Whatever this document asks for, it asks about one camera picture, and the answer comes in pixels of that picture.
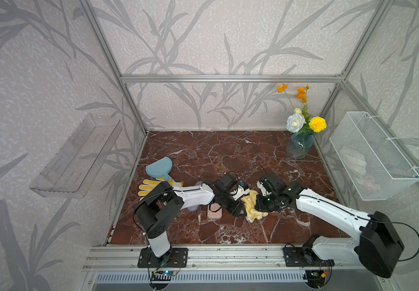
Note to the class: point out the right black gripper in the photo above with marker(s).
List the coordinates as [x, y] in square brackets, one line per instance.
[259, 206]

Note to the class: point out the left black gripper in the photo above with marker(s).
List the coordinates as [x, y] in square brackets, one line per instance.
[236, 208]

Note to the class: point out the pink eyeglass case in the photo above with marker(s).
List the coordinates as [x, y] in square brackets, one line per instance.
[214, 211]

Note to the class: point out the yellow microfiber cloth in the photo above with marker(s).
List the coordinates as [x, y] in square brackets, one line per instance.
[249, 202]

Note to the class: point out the blue-grey fabric eyeglass case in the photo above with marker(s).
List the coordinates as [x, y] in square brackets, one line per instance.
[193, 208]

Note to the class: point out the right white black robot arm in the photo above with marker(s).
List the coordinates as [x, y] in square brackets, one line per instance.
[371, 241]

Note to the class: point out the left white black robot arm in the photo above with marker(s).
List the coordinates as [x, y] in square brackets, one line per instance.
[157, 211]

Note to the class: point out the glass flower vase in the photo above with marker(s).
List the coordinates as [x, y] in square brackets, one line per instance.
[299, 145]

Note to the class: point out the artificial flower bouquet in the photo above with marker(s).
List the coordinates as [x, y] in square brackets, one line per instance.
[302, 122]

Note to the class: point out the yellow white work glove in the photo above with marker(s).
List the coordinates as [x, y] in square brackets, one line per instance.
[149, 184]

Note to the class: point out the white items in basket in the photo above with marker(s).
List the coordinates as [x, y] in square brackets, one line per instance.
[353, 160]

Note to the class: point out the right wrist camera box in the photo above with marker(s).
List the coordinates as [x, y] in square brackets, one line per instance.
[262, 189]

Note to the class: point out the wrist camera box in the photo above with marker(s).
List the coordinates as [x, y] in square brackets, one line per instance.
[235, 196]
[262, 189]

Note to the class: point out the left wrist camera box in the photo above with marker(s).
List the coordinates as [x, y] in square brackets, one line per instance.
[235, 196]

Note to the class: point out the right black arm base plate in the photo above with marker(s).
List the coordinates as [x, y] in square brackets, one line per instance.
[303, 256]

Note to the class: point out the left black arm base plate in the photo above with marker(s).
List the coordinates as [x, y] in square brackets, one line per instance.
[175, 257]

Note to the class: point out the aluminium front rail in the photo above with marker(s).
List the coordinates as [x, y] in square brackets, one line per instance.
[198, 258]

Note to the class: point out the white wire mesh basket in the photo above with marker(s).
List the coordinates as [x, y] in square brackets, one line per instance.
[388, 170]

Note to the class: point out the clear acrylic wall shelf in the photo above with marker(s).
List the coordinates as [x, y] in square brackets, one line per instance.
[72, 171]

